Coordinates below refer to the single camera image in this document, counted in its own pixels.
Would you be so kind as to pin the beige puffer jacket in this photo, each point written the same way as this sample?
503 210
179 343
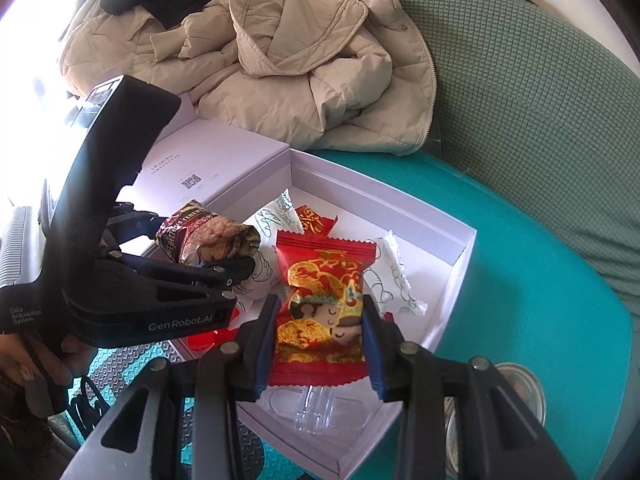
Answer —
300 85

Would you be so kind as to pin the person's left hand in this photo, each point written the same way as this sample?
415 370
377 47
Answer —
50 360

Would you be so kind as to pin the green sofa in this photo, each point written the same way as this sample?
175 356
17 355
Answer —
525 85

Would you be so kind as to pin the white bread packet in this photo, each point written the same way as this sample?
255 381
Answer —
272 212
395 280

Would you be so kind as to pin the clear jar with blue label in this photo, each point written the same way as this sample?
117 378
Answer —
515 385

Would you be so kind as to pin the large red snack packet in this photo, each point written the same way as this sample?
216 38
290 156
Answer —
320 300

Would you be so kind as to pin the red plastic ornament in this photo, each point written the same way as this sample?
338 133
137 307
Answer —
215 340

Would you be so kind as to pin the clear plastic stand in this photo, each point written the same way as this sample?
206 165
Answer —
312 407

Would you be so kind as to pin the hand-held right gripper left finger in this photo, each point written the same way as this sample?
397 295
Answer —
262 345

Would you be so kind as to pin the teal bubble mailer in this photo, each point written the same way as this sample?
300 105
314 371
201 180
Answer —
525 270

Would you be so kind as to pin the brown snack packet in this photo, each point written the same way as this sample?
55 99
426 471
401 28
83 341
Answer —
215 232

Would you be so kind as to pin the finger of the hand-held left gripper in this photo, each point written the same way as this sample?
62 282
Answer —
165 280
132 220

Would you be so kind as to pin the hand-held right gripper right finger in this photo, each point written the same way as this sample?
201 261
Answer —
372 350

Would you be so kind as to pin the white gift box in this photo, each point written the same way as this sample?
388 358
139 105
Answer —
375 195

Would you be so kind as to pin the small red candy packet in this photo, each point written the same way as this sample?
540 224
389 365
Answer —
312 221

